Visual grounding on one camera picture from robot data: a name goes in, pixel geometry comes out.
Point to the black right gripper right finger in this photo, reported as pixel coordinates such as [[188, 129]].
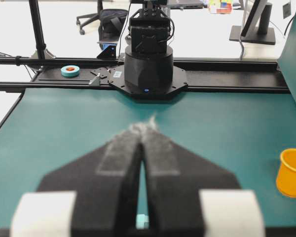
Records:
[[190, 196]]

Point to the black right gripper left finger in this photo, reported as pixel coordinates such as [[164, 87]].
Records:
[[92, 196]]

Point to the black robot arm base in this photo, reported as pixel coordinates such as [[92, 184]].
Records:
[[148, 70]]

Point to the yellow plastic cup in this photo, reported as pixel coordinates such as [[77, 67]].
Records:
[[286, 177]]

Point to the colourful block box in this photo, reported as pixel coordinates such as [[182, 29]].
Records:
[[220, 6]]

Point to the teal tape roll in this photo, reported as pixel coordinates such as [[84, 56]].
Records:
[[70, 71]]

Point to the black vertical pole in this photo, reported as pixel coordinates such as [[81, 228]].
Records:
[[37, 27]]

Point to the black backpack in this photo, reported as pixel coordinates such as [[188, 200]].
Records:
[[111, 24]]

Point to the black office chair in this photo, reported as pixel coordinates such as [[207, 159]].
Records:
[[90, 17]]

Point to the black monitor with stand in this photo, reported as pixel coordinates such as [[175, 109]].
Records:
[[255, 28]]

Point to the black mounting rail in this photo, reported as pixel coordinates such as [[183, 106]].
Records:
[[202, 76]]

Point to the black triangular bracket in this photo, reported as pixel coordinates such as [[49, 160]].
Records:
[[109, 52]]

